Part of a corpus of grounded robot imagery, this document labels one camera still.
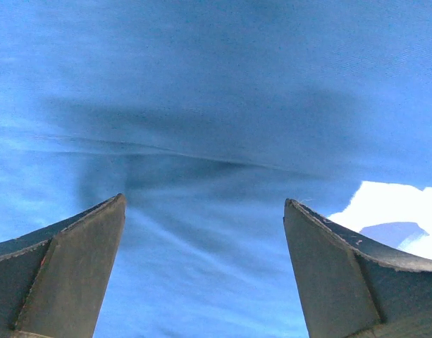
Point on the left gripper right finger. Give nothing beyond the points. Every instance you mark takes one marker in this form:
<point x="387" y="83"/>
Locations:
<point x="352" y="286"/>

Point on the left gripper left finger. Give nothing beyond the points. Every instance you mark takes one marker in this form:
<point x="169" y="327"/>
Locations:
<point x="53" y="280"/>

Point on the blue t shirt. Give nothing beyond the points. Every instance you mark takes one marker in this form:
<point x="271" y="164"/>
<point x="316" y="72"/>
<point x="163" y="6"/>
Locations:
<point x="207" y="116"/>

